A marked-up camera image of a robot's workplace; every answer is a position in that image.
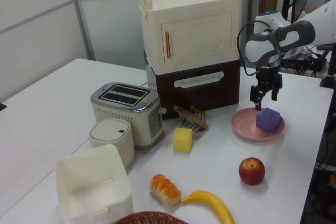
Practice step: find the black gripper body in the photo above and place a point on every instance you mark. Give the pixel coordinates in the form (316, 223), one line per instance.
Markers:
(267, 77)

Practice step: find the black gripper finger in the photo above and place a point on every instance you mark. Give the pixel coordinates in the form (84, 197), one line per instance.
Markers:
(275, 91)
(258, 98)

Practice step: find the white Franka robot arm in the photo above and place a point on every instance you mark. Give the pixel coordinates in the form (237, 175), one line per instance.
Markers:
(296, 35)

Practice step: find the purple cube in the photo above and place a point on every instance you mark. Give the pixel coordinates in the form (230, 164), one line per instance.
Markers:
(267, 120)

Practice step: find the yellow cube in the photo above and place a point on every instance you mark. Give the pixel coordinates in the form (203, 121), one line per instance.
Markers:
(182, 140)

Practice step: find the pink plate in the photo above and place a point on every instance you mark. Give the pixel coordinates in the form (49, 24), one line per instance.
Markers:
(244, 124)

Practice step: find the black clamp stand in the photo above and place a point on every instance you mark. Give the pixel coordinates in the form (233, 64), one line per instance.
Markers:
(329, 74)

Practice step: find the metal toast rack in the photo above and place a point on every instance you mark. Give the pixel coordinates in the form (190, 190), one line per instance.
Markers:
(187, 123)

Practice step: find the red apple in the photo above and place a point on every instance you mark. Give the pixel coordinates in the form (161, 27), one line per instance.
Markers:
(252, 172)

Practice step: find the yellow banana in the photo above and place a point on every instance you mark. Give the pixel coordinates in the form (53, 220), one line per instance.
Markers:
(215, 203)

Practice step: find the orange glazed bread roll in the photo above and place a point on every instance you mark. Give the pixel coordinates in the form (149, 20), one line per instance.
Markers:
(165, 190)

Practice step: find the cream and chrome toaster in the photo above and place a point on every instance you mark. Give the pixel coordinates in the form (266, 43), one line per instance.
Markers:
(118, 119)

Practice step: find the small white lidded bin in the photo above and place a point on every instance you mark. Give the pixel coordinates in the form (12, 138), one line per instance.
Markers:
(110, 132)

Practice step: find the brown wicker basket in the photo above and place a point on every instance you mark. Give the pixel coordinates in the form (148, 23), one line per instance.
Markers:
(147, 218)

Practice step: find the white square container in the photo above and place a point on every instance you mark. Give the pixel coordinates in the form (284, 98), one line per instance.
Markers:
(86, 176)

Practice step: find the small black flat object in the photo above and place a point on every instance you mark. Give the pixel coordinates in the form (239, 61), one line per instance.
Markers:
(2, 106)

